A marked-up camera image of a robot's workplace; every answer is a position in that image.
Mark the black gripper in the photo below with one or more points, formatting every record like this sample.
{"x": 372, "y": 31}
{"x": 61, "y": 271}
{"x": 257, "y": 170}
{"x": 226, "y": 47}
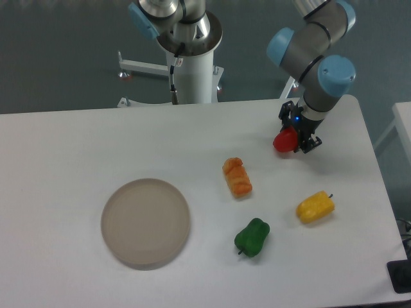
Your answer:
{"x": 305, "y": 121}

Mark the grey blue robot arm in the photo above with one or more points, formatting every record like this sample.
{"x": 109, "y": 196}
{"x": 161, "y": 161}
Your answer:
{"x": 325, "y": 79}

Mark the red bell pepper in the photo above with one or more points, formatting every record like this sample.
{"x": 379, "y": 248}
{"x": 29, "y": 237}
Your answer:
{"x": 286, "y": 140}

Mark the beige round plate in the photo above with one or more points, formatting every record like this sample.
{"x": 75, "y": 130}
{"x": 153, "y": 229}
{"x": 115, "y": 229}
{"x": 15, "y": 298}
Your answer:
{"x": 146, "y": 223}

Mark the orange croissant bread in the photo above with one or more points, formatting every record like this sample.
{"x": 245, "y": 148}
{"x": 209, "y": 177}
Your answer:
{"x": 236, "y": 177}

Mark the white side table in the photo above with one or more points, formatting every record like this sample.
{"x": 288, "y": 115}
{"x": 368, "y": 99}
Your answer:
{"x": 399, "y": 126}

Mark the yellow bell pepper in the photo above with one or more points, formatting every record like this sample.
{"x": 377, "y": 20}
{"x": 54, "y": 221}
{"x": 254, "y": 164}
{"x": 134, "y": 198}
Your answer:
{"x": 315, "y": 207}

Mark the black box at edge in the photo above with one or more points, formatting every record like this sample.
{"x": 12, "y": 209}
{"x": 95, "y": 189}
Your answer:
{"x": 399, "y": 273}

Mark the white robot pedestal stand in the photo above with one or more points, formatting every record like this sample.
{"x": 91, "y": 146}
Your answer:
{"x": 189, "y": 34}

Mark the green bell pepper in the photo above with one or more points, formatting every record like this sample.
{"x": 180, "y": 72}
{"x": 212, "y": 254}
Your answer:
{"x": 251, "y": 239}

